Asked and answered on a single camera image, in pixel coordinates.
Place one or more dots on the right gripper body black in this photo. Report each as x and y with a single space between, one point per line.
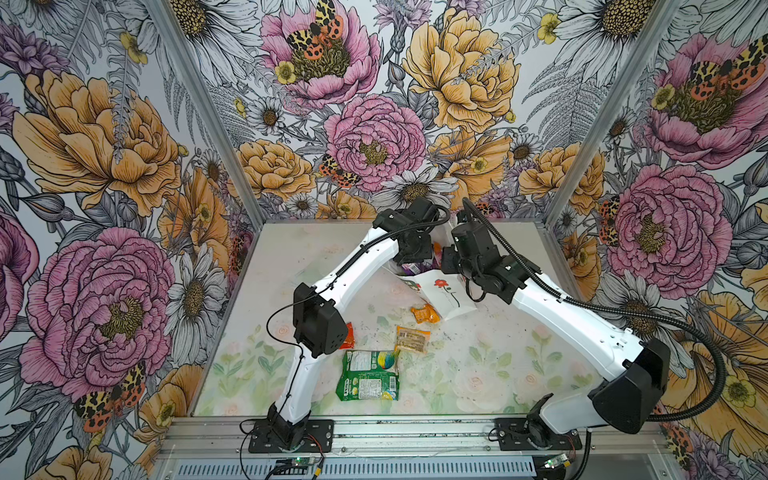
452 263

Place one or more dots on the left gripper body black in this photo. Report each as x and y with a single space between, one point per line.
420 251

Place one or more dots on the white paper gift bag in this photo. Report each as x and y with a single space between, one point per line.
445 292

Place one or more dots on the small orange snack packet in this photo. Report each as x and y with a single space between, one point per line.
425 314

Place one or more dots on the clear peanut snack packet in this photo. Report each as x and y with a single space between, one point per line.
412 340

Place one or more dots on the red snack packet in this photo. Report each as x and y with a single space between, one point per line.
349 341

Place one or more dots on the green candy bag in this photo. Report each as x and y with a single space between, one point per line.
369 375

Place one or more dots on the purple Fox's berries candy bag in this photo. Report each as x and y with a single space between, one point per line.
417 268

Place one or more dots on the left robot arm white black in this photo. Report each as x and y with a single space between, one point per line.
317 317

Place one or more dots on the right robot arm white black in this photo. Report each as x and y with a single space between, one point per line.
633 371

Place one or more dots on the green circuit board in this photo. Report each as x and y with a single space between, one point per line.
296 466

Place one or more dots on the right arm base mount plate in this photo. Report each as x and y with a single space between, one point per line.
520 434

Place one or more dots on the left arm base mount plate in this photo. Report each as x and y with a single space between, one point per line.
310 436

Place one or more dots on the aluminium front rail frame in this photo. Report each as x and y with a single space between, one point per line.
413 447

